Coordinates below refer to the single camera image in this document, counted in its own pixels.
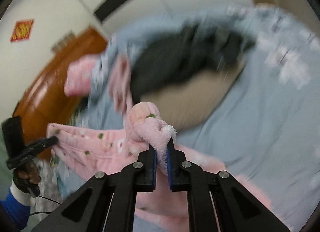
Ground blue floral bed sheet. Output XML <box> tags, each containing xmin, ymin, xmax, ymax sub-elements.
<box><xmin>76</xmin><ymin>4</ymin><xmax>319</xmax><ymax>231</ymax></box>

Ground beige garment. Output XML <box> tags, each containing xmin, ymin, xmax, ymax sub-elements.
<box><xmin>140</xmin><ymin>64</ymin><xmax>245</xmax><ymax>131</ymax></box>

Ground pink cloud pattern pillow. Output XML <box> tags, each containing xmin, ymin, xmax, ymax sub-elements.
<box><xmin>64</xmin><ymin>54</ymin><xmax>98</xmax><ymax>97</ymax></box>

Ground wooden headboard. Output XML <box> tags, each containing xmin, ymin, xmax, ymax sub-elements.
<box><xmin>12</xmin><ymin>27</ymin><xmax>107</xmax><ymax>144</ymax></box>

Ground black garment pile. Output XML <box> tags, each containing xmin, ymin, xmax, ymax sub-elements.
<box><xmin>130</xmin><ymin>23</ymin><xmax>255</xmax><ymax>104</ymax></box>

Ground blue sleeve forearm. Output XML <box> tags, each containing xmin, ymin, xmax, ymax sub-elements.
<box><xmin>1</xmin><ymin>183</ymin><xmax>31</xmax><ymax>231</ymax></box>

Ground red wall decoration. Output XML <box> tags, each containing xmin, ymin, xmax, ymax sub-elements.
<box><xmin>10</xmin><ymin>19</ymin><xmax>34</xmax><ymax>43</ymax></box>

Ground pink fleece garment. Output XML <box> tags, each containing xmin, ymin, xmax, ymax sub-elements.
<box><xmin>47</xmin><ymin>101</ymin><xmax>273</xmax><ymax>232</ymax></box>

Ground gloved left hand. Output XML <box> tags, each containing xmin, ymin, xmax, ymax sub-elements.
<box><xmin>13</xmin><ymin>160</ymin><xmax>41</xmax><ymax>198</ymax></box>

